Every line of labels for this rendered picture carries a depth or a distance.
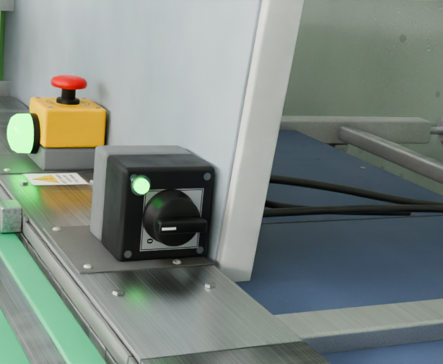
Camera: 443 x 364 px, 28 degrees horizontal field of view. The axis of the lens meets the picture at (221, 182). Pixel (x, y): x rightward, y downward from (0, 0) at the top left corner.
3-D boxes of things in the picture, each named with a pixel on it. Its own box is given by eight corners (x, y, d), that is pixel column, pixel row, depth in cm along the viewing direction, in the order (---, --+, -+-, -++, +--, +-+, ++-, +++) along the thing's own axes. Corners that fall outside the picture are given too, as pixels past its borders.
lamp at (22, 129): (29, 148, 103) (3, 148, 102) (31, 109, 102) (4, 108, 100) (39, 157, 99) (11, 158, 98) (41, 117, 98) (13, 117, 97)
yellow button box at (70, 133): (88, 155, 108) (26, 156, 104) (92, 93, 106) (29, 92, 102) (107, 170, 101) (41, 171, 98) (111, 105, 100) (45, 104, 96)
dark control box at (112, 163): (176, 227, 84) (88, 232, 80) (184, 144, 82) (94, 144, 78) (213, 258, 77) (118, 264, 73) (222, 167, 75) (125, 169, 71)
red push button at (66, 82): (45, 102, 102) (47, 72, 101) (79, 102, 104) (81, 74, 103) (55, 109, 99) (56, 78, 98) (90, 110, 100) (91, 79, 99)
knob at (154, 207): (190, 240, 75) (207, 253, 72) (140, 243, 73) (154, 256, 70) (195, 188, 74) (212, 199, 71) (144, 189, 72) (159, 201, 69)
